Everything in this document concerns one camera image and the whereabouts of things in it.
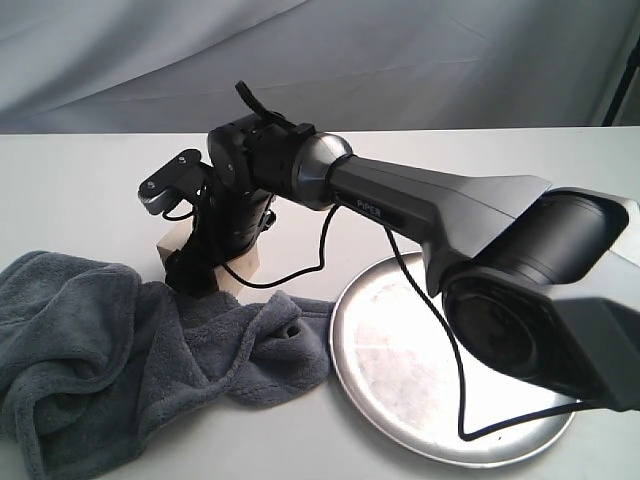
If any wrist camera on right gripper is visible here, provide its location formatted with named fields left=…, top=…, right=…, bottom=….
left=138, top=149, right=206, bottom=216

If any wooden block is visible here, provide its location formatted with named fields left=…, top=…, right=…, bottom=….
left=156, top=221, right=244, bottom=296

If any grey backdrop cloth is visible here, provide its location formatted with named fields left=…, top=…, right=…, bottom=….
left=1, top=1, right=639, bottom=133

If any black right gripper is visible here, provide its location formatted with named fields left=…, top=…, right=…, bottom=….
left=164, top=113, right=298, bottom=299

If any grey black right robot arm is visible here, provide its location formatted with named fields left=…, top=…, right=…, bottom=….
left=152, top=114, right=639, bottom=411

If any black stand pole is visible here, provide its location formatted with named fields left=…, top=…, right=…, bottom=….
left=601, top=38, right=640, bottom=127

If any grey-blue fleece towel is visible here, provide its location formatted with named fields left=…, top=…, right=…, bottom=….
left=1, top=251, right=333, bottom=479

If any black camera cable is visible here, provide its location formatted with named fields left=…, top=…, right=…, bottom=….
left=162, top=79, right=596, bottom=444

